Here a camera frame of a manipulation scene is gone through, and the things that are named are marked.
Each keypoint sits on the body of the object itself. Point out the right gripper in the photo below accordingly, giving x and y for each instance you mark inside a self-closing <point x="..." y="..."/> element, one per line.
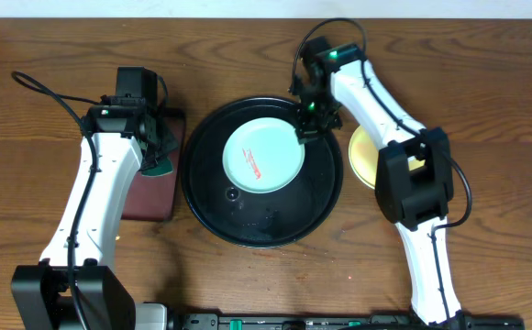
<point x="304" y="131"/>

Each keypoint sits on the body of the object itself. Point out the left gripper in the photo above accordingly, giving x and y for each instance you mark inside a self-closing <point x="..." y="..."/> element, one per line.
<point x="164" y="134"/>

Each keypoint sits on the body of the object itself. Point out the yellow plate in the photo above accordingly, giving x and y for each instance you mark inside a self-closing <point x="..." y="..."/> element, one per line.
<point x="364" y="148"/>

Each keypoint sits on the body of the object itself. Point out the light blue plate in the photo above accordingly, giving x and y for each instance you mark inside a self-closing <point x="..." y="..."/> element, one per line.
<point x="263" y="155"/>

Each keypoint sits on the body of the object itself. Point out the green sponge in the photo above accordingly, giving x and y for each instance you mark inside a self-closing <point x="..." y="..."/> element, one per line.
<point x="162" y="168"/>

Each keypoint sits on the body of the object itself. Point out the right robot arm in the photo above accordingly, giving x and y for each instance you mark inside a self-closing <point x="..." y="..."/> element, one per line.
<point x="413" y="178"/>

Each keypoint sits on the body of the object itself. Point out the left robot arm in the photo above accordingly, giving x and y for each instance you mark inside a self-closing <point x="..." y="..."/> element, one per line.
<point x="73" y="286"/>

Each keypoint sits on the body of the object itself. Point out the rectangular black tray red mat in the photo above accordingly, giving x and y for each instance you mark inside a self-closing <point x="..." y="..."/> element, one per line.
<point x="152" y="198"/>

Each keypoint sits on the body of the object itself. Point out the round black tray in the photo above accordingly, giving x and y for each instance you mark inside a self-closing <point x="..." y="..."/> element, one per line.
<point x="258" y="220"/>

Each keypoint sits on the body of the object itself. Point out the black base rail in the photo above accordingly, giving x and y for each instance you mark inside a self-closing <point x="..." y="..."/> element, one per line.
<point x="211" y="321"/>

